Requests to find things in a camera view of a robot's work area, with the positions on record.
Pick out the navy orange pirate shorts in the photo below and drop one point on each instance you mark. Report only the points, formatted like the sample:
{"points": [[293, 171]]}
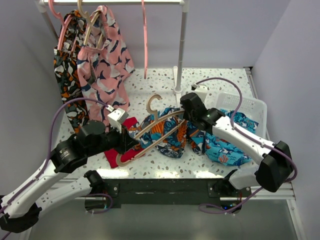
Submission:
{"points": [[174, 145]]}

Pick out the pink hanger far left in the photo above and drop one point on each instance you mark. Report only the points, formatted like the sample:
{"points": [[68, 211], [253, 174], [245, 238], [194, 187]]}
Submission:
{"points": [[67, 38]]}

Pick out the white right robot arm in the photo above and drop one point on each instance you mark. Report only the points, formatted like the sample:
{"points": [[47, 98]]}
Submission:
{"points": [[274, 163]]}

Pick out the pink shark shorts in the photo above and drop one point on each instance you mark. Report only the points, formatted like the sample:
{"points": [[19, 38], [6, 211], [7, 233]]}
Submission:
{"points": [[103, 65]]}

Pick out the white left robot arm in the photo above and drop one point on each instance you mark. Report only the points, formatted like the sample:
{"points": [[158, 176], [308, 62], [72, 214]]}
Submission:
{"points": [[22, 208]]}

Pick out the red folded cloth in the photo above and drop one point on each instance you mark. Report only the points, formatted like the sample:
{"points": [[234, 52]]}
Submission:
{"points": [[127, 155]]}

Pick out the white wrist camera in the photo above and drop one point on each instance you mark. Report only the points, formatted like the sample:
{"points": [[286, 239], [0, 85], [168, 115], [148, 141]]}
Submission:
{"points": [[116, 119], [201, 90]]}

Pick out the white clothes rack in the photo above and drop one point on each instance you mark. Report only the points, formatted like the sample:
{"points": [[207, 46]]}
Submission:
{"points": [[177, 70]]}

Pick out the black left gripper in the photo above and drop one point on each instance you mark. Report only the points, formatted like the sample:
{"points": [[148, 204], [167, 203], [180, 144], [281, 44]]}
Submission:
{"points": [[126, 141]]}

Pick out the white plastic basket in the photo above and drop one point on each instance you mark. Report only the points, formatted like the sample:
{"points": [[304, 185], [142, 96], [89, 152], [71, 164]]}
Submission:
{"points": [[254, 109]]}

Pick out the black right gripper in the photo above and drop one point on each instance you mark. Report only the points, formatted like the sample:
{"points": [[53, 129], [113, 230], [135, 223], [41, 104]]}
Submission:
{"points": [[186, 116]]}

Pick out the pink empty hanger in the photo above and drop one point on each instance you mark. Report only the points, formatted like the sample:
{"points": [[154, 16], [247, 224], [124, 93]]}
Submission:
{"points": [[145, 38]]}

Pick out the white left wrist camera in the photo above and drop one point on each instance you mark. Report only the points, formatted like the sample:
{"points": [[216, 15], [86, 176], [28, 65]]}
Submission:
{"points": [[116, 119]]}

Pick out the black orange camo shorts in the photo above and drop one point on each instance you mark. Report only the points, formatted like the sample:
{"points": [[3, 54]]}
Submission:
{"points": [[65, 67]]}

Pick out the wooden hanger with shorts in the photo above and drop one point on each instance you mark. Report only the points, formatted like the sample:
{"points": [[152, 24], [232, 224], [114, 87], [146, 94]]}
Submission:
{"points": [[89, 20]]}

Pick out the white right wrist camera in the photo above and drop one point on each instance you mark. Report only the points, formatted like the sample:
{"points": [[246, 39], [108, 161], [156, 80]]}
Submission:
{"points": [[201, 90]]}

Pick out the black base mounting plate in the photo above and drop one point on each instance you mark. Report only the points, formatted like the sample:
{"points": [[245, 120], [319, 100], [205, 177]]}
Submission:
{"points": [[169, 191]]}

